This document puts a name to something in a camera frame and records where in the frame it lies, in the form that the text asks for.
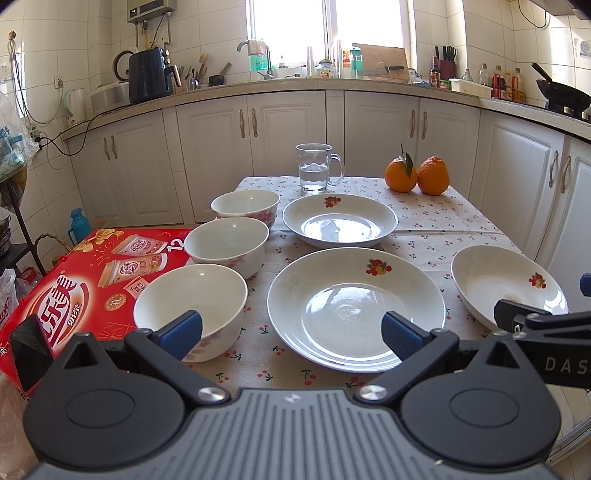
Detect white fruit plate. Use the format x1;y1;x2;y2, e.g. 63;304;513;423
283;193;399;249
451;245;569;331

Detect large white plate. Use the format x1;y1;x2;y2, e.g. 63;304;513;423
266;247;446;374

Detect white floral bowl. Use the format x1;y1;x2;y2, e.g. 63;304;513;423
184;217;270;280
211;189;280;228

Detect kitchen faucet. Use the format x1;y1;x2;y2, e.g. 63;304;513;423
236;39;274;80

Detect red printed carton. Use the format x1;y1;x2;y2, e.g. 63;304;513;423
1;228;189;396

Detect cherry print tablecloth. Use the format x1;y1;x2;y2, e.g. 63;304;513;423
188;177;514;392

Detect blue thermos flask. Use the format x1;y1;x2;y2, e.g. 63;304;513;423
68;208;92;245

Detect bumpy orange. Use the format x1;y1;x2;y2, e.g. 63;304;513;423
417;156;450;196

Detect orange with leaf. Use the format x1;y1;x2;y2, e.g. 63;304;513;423
384;146;418;193

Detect white base cabinets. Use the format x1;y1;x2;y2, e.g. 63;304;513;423
66;89;590;311

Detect black storage rack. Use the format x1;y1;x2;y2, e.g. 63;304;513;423
0;180;46;276

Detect black wok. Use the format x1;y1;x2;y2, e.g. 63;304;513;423
531;62;591;112

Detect glass water mug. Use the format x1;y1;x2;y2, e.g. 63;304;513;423
295;143;345;193

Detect white tray on counter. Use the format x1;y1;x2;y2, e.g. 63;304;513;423
450;78;493;99

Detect plastic bag of goods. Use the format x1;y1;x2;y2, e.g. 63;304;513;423
0;94;39;182

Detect knife block with knives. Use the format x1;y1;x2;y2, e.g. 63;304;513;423
435;45;457;80

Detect white electric kettle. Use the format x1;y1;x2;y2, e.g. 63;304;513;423
62;88;87;126

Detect black air fryer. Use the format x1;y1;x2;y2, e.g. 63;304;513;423
128;47;181;105

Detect wooden cutting board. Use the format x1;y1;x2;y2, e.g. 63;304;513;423
353;43;410;84

